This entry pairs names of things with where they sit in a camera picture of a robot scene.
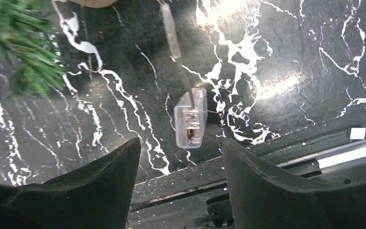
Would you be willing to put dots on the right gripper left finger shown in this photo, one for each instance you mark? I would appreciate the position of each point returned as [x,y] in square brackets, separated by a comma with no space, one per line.
[94,196]

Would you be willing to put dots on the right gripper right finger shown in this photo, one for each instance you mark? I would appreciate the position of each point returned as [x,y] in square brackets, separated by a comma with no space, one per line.
[265,196]

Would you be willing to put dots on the small green christmas tree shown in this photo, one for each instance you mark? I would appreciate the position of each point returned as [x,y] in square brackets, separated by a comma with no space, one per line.
[25,28]

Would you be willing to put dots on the aluminium frame rail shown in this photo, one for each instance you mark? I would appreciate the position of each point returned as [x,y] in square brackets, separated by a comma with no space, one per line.
[334,156]

